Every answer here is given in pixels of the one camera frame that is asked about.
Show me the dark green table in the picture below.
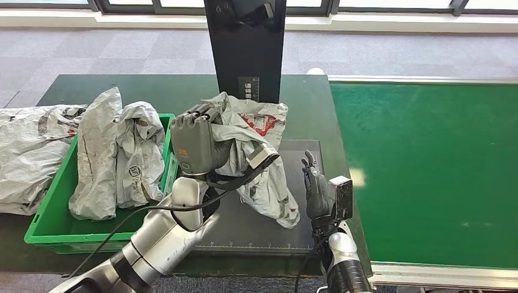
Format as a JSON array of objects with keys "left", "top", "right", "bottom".
[{"left": 0, "top": 74, "right": 373, "bottom": 280}]

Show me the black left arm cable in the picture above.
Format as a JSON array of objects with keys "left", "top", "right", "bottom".
[{"left": 65, "top": 161, "right": 269, "bottom": 281}]

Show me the green conveyor belt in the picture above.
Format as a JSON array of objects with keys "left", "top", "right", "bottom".
[{"left": 329, "top": 82, "right": 518, "bottom": 271}]

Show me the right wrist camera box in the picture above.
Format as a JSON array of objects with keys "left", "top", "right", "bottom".
[{"left": 328, "top": 175, "right": 354, "bottom": 221}]

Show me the grey parcel bag red print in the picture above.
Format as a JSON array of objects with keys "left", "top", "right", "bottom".
[{"left": 115, "top": 101, "right": 167, "bottom": 209}]

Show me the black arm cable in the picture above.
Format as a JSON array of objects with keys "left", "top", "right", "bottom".
[
  {"left": 65, "top": 161, "right": 269, "bottom": 281},
  {"left": 294, "top": 233, "right": 329, "bottom": 293}
]

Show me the dark window frame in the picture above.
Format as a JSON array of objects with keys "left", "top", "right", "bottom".
[{"left": 0, "top": 0, "right": 518, "bottom": 17}]

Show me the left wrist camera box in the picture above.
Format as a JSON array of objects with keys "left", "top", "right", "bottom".
[{"left": 245, "top": 142, "right": 281, "bottom": 171}]

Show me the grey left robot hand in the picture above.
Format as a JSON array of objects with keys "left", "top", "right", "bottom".
[{"left": 170, "top": 103, "right": 236, "bottom": 176}]

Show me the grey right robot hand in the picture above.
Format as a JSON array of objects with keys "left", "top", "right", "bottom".
[{"left": 301, "top": 150, "right": 337, "bottom": 221}]

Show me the black yellow ruler label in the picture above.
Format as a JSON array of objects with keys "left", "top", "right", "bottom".
[{"left": 238, "top": 76, "right": 261, "bottom": 103}]

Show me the aluminium conveyor frame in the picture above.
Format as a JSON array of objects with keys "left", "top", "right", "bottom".
[{"left": 327, "top": 74, "right": 518, "bottom": 293}]

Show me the grey parcel bag red splash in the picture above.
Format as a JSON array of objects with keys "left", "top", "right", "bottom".
[{"left": 201, "top": 92, "right": 301, "bottom": 230}]

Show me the plain grey parcel bag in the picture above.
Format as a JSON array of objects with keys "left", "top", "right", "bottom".
[{"left": 68, "top": 87, "right": 123, "bottom": 221}]

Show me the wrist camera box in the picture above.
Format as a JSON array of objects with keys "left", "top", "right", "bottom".
[
  {"left": 328, "top": 175, "right": 354, "bottom": 221},
  {"left": 245, "top": 142, "right": 281, "bottom": 171}
]

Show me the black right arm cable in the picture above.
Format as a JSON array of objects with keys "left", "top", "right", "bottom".
[{"left": 294, "top": 233, "right": 329, "bottom": 293}]

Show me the white window sill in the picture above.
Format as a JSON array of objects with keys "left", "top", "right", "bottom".
[{"left": 0, "top": 7, "right": 518, "bottom": 34}]

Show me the black inbound scanning machine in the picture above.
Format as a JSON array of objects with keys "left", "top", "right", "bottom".
[{"left": 193, "top": 0, "right": 324, "bottom": 256}]

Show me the crumpled grey parcel bag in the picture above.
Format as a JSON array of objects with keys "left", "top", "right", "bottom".
[{"left": 0, "top": 105, "right": 88, "bottom": 216}]

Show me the green plastic crate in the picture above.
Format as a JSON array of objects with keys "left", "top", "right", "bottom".
[{"left": 23, "top": 113, "right": 181, "bottom": 256}]

